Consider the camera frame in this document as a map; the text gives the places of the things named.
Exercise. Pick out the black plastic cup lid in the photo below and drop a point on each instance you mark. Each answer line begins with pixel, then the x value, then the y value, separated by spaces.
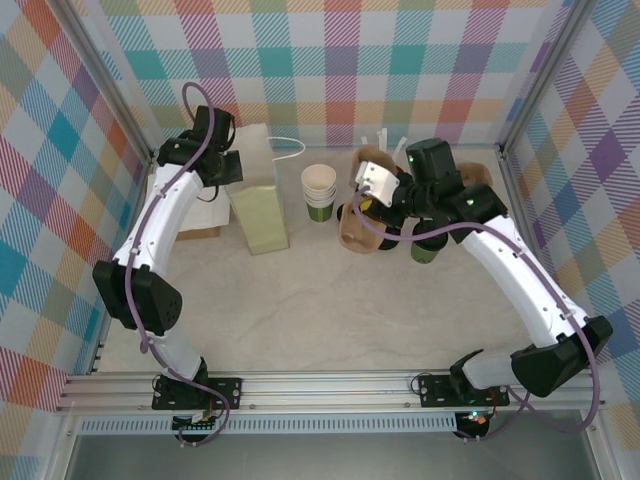
pixel 437 242

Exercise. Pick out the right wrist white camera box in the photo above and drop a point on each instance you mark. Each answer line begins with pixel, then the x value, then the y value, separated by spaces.
pixel 377 181

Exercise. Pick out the stacked black plastic cup lids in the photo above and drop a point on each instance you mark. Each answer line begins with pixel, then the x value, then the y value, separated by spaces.
pixel 389 244

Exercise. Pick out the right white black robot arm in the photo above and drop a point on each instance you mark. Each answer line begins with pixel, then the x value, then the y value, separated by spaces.
pixel 520 280

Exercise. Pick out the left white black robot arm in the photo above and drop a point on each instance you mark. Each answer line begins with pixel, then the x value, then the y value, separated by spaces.
pixel 160 215

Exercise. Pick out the small black circuit board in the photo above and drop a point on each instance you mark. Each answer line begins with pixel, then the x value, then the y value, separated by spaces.
pixel 197 426

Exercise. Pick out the aluminium upright frame post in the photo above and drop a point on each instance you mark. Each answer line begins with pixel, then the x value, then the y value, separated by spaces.
pixel 542 75
pixel 107 85

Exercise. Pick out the small lit circuit board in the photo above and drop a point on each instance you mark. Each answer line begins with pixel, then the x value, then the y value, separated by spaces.
pixel 475 417

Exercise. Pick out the aluminium side frame rail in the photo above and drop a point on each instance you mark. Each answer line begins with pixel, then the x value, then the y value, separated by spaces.
pixel 100 350
pixel 524 225

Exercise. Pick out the white green paper gift bag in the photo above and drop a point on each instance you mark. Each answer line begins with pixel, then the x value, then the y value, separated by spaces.
pixel 260 220

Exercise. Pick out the brown cardboard napkin box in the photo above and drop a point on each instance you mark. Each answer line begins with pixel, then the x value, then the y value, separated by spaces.
pixel 200 233

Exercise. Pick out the wide aluminium mounting rail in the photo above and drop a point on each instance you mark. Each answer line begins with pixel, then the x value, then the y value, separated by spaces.
pixel 325 390

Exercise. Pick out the white paper napkin stack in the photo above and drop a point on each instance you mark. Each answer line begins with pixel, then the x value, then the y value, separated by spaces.
pixel 210 215

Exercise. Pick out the grey metal base panel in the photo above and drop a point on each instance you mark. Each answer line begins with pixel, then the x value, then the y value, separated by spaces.
pixel 325 457

